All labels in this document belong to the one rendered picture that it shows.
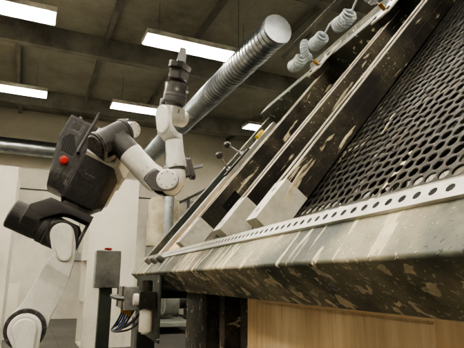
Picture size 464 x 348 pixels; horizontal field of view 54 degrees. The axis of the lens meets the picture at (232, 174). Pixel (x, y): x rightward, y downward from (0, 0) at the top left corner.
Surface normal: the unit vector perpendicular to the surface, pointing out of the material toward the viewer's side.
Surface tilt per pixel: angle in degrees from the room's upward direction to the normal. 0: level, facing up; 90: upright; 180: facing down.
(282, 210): 90
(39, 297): 90
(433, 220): 51
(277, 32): 90
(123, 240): 90
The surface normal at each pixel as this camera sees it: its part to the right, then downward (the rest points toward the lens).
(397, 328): -0.94, -0.08
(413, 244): -0.73, -0.68
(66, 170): 0.34, -0.21
